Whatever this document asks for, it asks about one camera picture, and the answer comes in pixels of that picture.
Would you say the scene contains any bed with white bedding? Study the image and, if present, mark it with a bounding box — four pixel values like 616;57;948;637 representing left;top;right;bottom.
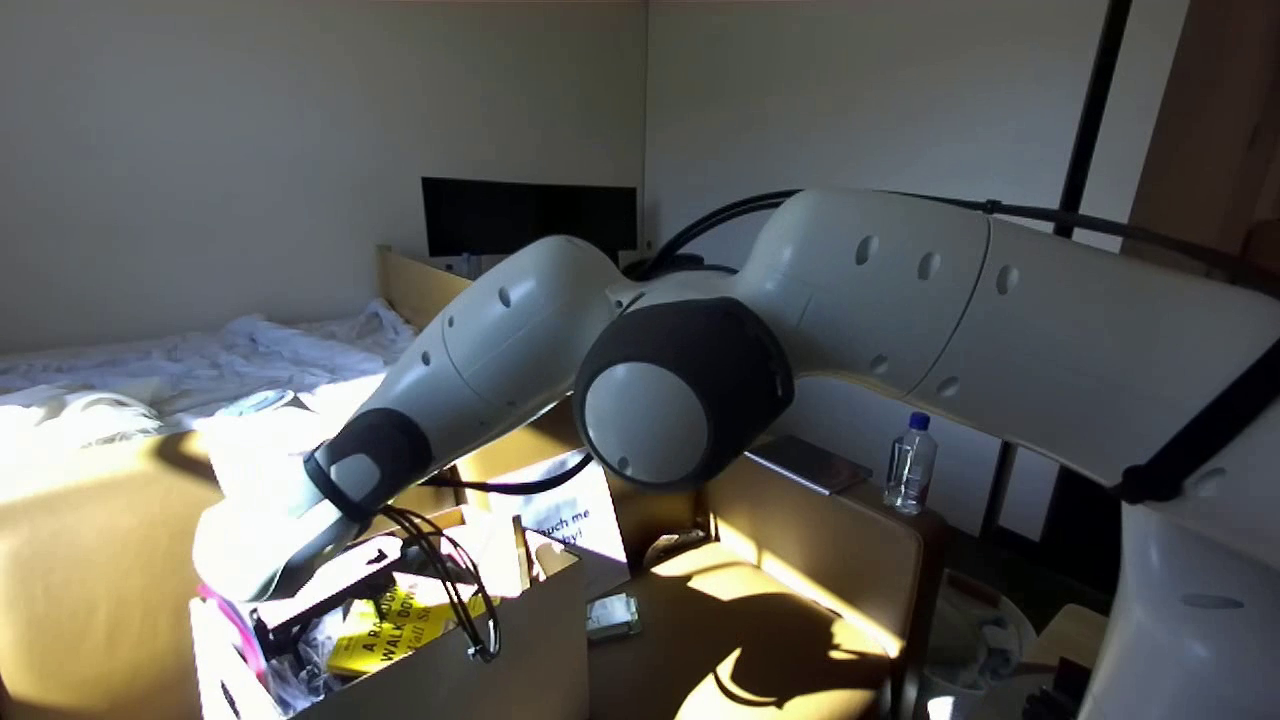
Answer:
0;252;465;450

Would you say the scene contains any white cardboard box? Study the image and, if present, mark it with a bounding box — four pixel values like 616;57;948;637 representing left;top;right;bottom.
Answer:
189;515;589;720

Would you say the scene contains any black computer monitor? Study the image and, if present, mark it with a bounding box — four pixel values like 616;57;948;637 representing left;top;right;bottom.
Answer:
421;177;636;256

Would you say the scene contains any yellow book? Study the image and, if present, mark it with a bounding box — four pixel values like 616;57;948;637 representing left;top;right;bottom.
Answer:
323;592;457;679

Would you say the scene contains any clear plastic water bottle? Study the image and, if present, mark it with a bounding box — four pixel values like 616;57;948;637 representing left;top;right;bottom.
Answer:
884;410;936;515

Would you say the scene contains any brown sofa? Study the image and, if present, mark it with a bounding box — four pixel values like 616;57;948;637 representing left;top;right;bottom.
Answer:
0;437;936;720

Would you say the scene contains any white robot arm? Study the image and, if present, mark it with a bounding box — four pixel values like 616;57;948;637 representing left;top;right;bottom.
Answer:
306;189;1280;720

